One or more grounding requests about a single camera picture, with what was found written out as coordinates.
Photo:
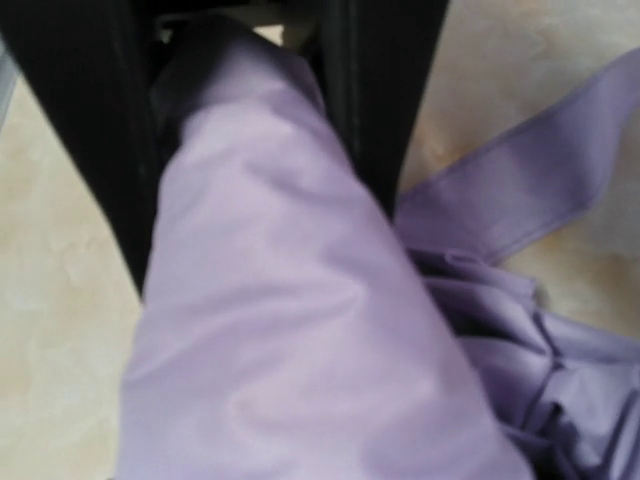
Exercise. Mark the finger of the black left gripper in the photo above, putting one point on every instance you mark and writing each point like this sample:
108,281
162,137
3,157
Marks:
377,57
87,62

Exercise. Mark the lavender folding umbrella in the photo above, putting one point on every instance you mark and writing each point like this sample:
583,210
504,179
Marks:
291,331

